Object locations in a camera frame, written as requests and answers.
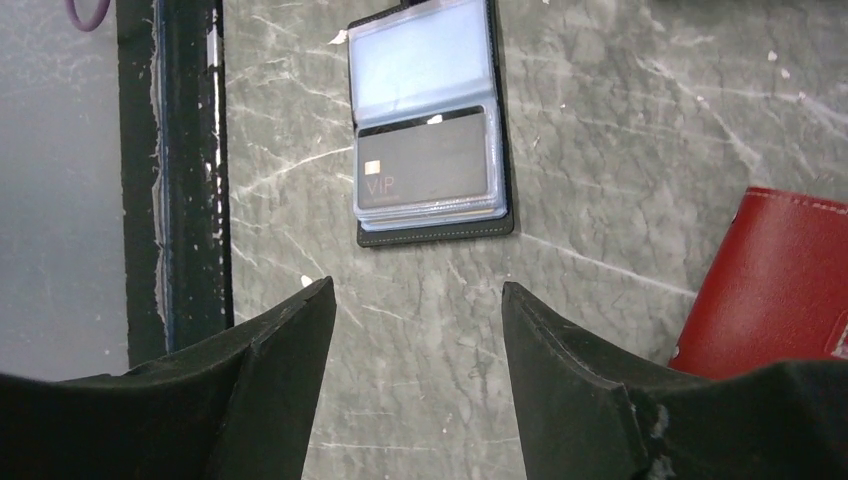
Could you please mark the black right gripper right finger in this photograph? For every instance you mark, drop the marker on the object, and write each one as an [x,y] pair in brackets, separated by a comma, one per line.
[587,409]

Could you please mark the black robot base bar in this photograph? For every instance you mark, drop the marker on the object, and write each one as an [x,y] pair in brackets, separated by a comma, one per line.
[174,174]

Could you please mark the black leather card holder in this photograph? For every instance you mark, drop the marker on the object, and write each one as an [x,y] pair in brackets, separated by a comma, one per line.
[420,58]

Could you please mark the red leather card holder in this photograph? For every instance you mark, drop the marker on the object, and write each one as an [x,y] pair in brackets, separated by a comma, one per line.
[776,290]

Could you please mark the black VIP card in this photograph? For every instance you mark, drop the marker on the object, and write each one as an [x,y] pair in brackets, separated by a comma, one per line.
[440,157]

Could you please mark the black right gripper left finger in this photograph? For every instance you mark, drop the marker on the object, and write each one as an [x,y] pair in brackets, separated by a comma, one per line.
[238,405]

